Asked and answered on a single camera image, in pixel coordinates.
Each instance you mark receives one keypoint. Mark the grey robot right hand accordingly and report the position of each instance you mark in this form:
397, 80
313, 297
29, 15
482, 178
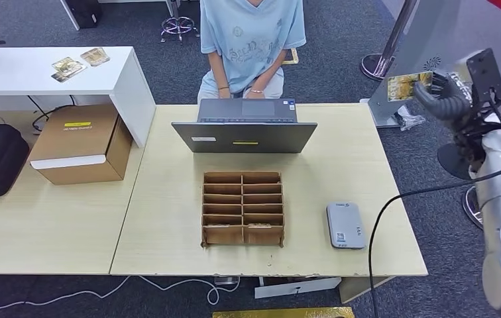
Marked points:
446, 105

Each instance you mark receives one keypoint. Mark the person's left hand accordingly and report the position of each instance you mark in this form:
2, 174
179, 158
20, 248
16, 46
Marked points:
256, 95

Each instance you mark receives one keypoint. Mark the person's right hand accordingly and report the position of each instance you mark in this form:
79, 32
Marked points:
224, 94

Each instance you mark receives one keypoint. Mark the patterned gold ID card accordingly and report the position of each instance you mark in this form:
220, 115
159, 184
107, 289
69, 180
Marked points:
408, 87

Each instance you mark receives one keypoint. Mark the gold room key card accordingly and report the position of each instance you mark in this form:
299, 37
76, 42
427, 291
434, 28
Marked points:
259, 226
217, 226

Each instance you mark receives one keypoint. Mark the person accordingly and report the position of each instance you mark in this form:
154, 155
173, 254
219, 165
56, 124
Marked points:
250, 39

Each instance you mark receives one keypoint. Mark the cardboard card organiser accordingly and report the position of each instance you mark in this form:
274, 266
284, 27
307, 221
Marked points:
241, 237

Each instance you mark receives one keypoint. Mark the grey card reader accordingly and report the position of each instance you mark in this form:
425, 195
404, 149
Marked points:
345, 226

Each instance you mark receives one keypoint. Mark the clear plastic wrap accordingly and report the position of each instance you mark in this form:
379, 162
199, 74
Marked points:
410, 119

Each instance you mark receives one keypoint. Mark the grey laptop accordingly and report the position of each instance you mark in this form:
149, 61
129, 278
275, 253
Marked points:
244, 138

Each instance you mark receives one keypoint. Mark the silver kiosk stand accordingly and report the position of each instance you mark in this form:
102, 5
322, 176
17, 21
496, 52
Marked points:
421, 35

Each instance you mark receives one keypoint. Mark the chrome stool base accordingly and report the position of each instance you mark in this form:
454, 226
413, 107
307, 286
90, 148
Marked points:
178, 24

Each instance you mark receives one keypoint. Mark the brown cardboard box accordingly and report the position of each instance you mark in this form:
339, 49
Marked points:
77, 142

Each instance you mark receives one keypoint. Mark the black computer tower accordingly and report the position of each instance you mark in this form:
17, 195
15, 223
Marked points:
83, 13

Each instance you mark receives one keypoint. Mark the grey power adapter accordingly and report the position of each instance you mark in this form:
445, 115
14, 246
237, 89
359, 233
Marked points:
226, 281

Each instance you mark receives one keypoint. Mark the white desk foot plate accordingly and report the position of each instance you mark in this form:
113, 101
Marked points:
296, 288

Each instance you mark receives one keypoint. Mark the white side table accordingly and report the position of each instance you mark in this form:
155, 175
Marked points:
22, 72

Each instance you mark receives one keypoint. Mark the gold floor tape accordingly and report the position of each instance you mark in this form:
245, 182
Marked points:
285, 313

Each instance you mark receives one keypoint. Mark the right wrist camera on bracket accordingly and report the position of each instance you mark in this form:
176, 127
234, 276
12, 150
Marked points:
485, 74

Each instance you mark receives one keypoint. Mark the black stanchion post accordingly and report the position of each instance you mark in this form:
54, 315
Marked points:
450, 162

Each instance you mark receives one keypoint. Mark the chrome stanchion post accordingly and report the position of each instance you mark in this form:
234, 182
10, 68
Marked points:
380, 63
470, 206

